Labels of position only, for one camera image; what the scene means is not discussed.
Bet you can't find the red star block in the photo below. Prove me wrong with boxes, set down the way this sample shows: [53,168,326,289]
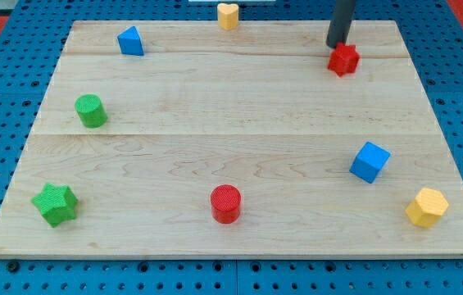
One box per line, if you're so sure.
[327,42,361,77]

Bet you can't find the blue cube block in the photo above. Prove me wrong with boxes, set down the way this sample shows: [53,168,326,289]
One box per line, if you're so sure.
[349,142,391,184]

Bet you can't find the green star block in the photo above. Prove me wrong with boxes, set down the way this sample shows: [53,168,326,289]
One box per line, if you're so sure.
[30,183,78,228]

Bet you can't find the red cylinder block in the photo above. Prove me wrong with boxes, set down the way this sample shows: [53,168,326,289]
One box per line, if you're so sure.
[210,184,242,224]

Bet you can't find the light wooden board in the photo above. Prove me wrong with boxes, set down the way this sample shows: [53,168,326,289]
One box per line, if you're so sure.
[0,20,463,260]

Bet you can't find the yellow heart block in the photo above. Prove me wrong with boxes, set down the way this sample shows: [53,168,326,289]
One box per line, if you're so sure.
[217,3,239,30]

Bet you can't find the blue triangle block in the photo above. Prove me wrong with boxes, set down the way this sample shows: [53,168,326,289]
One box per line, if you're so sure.
[117,26,144,56]

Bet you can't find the green cylinder block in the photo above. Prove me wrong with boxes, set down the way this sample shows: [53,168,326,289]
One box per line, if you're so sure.
[75,94,107,129]

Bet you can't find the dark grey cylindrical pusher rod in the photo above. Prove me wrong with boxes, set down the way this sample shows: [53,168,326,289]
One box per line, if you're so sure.
[326,0,356,49]

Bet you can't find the yellow hexagon block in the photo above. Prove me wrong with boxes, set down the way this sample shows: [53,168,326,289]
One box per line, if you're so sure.
[405,188,449,229]

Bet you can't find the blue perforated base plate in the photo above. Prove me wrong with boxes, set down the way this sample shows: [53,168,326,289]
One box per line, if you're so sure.
[0,0,463,294]

